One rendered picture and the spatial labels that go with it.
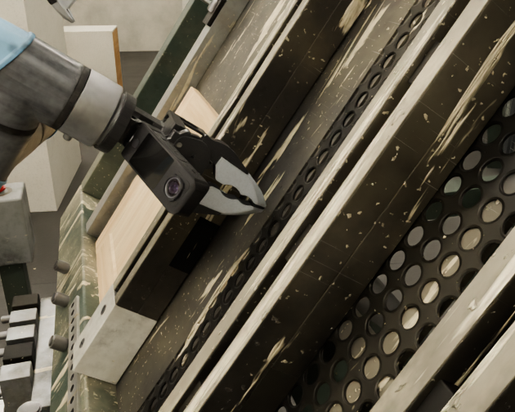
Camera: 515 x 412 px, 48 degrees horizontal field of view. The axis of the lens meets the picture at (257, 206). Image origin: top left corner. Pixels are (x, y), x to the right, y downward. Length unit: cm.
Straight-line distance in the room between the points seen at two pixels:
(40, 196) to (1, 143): 309
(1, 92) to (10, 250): 99
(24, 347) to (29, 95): 74
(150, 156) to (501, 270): 39
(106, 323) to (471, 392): 63
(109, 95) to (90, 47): 554
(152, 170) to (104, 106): 8
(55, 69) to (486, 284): 45
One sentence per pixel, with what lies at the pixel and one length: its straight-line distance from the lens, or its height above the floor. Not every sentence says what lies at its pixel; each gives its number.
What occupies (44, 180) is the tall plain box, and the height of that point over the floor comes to 21.
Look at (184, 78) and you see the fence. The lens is 126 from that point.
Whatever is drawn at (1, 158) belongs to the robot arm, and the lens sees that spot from 66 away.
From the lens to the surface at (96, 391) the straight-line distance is 91.
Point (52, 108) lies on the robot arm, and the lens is 62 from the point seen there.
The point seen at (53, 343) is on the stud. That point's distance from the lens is 107.
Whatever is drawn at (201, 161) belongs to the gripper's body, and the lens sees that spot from 65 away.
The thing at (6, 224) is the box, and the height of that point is 87.
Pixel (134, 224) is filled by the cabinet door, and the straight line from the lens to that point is 113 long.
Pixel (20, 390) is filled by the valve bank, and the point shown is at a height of 74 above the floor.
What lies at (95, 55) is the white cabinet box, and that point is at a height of 49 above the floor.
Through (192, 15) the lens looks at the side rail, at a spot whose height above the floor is 134.
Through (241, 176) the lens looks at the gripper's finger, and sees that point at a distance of 68.
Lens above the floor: 149
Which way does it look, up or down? 24 degrees down
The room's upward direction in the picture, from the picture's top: straight up
